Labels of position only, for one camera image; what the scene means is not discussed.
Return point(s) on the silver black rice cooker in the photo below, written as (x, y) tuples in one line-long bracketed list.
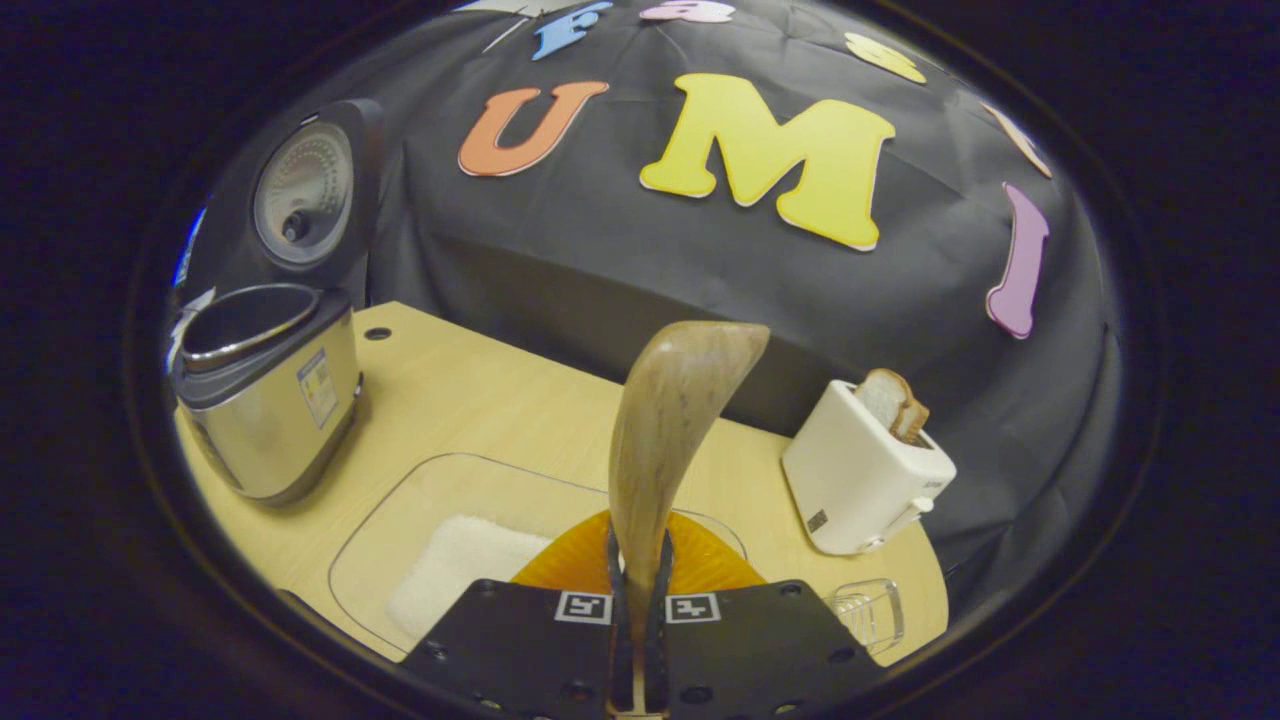
[(270, 420)]

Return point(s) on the white toaster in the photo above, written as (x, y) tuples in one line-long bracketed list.
[(860, 480)]

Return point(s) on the wooden spoon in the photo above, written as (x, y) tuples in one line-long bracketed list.
[(670, 400)]

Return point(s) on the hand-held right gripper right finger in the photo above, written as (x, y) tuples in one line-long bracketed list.
[(760, 650)]

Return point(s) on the clear glass container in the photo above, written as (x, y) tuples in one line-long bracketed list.
[(480, 490)]

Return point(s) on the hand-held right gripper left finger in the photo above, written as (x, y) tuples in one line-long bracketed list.
[(520, 650)]

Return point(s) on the toast bread slice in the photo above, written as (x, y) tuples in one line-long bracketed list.
[(890, 400)]

